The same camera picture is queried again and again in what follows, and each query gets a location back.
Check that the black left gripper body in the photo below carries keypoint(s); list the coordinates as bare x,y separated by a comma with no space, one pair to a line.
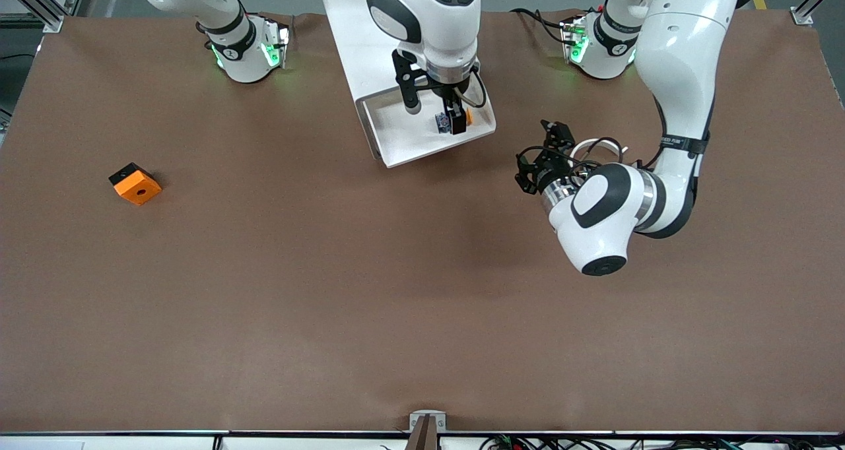
546,167

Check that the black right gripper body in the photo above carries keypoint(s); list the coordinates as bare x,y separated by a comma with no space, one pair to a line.
454,101

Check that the pushbutton with black blue base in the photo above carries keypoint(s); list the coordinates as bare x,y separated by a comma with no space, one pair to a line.
441,123

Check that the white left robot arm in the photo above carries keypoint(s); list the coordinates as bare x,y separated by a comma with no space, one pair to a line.
680,74

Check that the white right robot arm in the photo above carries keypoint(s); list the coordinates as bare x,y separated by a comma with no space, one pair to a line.
436,21

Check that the orange and black button box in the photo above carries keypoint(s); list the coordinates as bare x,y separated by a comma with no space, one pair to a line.
137,187

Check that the white curved plastic part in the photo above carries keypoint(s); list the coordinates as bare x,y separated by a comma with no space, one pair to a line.
597,142

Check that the brown table cover sheet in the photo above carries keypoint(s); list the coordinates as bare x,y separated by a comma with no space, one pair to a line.
396,305

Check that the grey metal table bracket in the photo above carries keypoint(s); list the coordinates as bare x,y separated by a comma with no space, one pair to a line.
428,416

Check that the aluminium frame post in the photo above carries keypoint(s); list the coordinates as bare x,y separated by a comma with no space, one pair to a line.
33,1
815,4

